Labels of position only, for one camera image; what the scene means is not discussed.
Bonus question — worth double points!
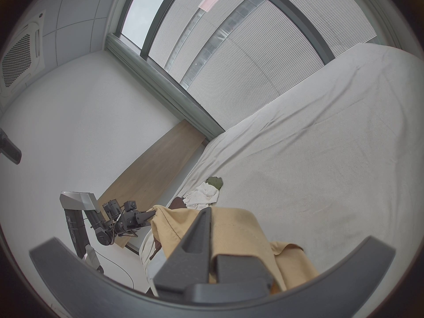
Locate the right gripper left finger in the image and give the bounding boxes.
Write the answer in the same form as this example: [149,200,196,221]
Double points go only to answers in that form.
[154,207,213,295]

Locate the grey-green curtain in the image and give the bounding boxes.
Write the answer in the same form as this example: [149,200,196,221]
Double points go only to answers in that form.
[358,0,403,50]
[105,33,227,139]

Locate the tan shorts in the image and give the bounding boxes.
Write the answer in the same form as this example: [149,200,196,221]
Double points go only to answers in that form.
[151,205,320,292]

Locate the window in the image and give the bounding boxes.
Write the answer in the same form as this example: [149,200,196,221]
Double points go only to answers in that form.
[114,0,378,135]

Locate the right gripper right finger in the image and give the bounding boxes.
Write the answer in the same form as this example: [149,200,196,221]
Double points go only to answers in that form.
[212,255,274,295]

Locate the bed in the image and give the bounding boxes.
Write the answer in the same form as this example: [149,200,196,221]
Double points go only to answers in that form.
[98,43,424,298]

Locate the white ceiling air vent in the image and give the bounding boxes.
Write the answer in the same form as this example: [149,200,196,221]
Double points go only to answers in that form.
[0,10,46,99]

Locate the pale grey garment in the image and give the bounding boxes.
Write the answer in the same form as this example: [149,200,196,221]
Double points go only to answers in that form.
[146,244,173,297]

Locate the brown garment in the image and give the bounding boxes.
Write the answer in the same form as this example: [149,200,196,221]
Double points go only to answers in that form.
[151,196,189,261]

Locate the white garment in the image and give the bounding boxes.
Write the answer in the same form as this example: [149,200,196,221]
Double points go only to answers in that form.
[183,182,220,211]

